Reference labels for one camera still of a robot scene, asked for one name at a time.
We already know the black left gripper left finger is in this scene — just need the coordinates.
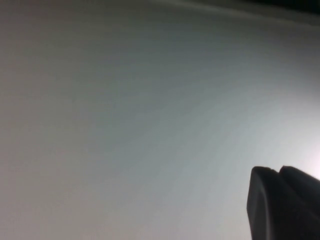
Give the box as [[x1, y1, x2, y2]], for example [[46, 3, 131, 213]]
[[246, 166, 320, 240]]

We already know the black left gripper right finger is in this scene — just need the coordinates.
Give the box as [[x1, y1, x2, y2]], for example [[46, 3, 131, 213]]
[[278, 165, 320, 207]]

